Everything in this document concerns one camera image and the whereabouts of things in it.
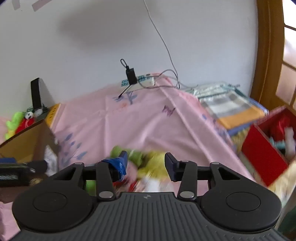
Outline black charger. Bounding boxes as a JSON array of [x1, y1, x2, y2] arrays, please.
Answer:
[[125, 68, 137, 84]]

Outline white cable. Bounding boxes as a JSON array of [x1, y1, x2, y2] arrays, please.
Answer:
[[139, 0, 199, 91]]

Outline folded plaid blanket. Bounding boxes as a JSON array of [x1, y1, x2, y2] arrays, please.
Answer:
[[193, 81, 270, 137]]

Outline green frog plush toy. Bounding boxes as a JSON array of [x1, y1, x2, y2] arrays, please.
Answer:
[[5, 111, 25, 140]]

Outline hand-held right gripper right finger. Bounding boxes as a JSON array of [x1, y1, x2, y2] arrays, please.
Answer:
[[165, 152, 243, 200]]

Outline red and white plush toy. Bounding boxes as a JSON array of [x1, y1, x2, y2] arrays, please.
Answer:
[[269, 115, 296, 161]]

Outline red box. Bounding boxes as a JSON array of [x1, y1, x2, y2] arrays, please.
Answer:
[[241, 105, 296, 187]]

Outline green mushroom plush toy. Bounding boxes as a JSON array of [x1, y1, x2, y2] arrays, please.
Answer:
[[110, 146, 146, 168]]

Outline brown cardboard box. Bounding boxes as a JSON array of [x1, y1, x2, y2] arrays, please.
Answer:
[[0, 119, 61, 202]]

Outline yellow-green soft cloth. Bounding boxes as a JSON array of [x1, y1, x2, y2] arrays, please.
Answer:
[[139, 151, 173, 180]]

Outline wooden glass-pane door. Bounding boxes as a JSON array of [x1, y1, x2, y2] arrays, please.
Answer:
[[250, 0, 296, 112]]

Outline black phone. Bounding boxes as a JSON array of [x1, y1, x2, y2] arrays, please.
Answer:
[[31, 77, 48, 109]]

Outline yellow flat box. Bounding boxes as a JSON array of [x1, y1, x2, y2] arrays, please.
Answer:
[[45, 103, 62, 129]]

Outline pink printed bedsheet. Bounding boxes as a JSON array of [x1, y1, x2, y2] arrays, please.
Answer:
[[0, 76, 257, 241]]

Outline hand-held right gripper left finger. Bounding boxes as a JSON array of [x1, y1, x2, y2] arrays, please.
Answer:
[[50, 151, 128, 201]]

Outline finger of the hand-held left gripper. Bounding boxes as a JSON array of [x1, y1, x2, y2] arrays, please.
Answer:
[[0, 158, 48, 174], [0, 173, 41, 188]]

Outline white power strip with charger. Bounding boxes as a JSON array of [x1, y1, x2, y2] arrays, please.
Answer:
[[117, 59, 133, 99]]

